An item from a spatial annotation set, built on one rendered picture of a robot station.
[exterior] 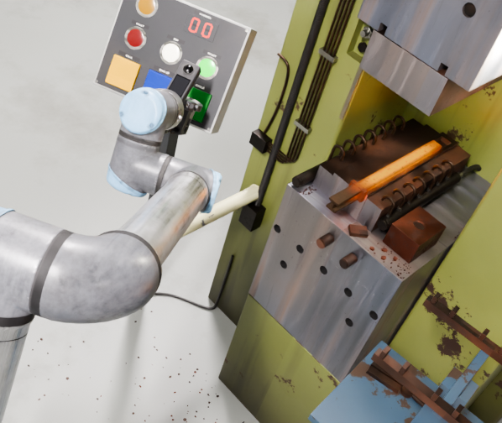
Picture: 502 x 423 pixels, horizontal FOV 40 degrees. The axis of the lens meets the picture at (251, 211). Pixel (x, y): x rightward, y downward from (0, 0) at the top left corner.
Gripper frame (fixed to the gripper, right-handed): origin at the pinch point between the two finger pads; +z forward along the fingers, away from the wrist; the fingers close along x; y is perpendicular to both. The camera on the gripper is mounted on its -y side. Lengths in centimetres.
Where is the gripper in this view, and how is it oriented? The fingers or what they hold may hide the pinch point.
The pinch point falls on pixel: (193, 100)
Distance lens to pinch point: 173.7
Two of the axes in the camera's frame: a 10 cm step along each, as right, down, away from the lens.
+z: 1.9, -1.6, 9.7
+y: -3.7, 9.0, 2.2
